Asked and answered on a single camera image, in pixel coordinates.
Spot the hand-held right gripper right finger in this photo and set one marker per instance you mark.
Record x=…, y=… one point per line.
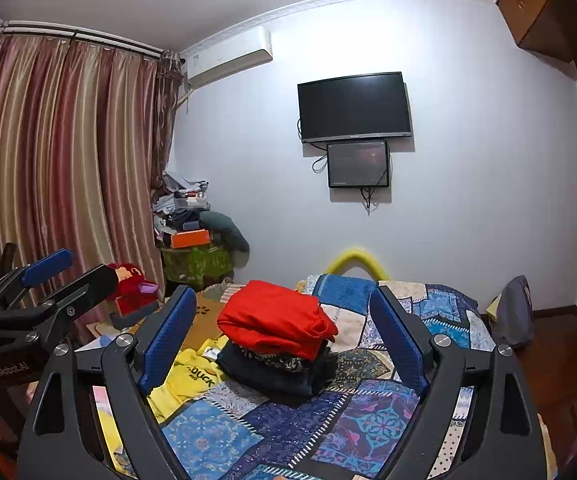
x=398, y=342

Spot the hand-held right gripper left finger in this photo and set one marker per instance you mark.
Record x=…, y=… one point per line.
x=168, y=340

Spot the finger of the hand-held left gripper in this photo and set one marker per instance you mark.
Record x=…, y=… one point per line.
x=48, y=265
x=91, y=282

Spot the red garment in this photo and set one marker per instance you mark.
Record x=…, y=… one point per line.
x=273, y=317

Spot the stack of dark clothes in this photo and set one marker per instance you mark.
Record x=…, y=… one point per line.
x=273, y=372

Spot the red plush toy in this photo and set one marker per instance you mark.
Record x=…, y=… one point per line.
x=131, y=285

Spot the yellow printed garment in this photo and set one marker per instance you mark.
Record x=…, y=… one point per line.
x=186, y=377

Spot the cardboard box with paw prints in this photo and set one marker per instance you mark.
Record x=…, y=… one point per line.
x=208, y=312

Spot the green patterned storage basket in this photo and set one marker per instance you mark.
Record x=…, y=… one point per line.
x=196, y=265

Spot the blue patchwork blanket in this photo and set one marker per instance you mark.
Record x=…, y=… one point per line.
x=368, y=420

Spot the orange box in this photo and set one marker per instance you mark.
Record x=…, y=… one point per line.
x=191, y=238

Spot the striped pink curtain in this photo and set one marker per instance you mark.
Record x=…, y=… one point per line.
x=63, y=160

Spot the pile of household clutter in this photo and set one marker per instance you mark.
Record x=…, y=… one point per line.
x=178, y=205

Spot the dark grey cushion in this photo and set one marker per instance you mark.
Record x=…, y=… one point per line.
x=228, y=230

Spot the curtain rod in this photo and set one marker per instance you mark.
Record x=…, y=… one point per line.
x=88, y=37

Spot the white air conditioner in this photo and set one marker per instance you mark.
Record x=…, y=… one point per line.
x=228, y=57

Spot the small black wall monitor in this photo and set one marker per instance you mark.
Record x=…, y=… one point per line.
x=358, y=164

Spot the black wall television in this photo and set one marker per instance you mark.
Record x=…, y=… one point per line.
x=354, y=106

